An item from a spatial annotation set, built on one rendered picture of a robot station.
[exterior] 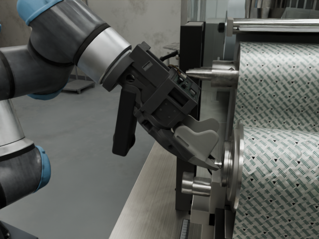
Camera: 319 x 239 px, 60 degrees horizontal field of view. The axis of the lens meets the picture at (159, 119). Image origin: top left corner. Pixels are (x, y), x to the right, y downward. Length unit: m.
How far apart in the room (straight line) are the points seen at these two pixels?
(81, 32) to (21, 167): 0.47
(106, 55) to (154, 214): 0.60
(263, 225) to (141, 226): 0.46
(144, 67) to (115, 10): 4.83
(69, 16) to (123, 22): 4.74
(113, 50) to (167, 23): 4.36
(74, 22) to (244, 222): 0.37
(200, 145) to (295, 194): 0.14
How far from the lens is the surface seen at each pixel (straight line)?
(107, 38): 0.39
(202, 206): 0.55
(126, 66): 0.38
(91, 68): 0.39
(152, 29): 4.86
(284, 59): 0.61
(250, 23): 0.64
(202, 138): 0.40
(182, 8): 1.37
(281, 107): 0.62
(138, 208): 0.90
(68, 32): 0.39
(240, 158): 0.40
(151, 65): 0.38
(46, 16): 0.41
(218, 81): 0.64
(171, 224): 0.85
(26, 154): 0.78
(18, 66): 0.45
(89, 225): 2.19
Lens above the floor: 1.49
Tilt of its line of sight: 23 degrees down
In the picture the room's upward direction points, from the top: straight up
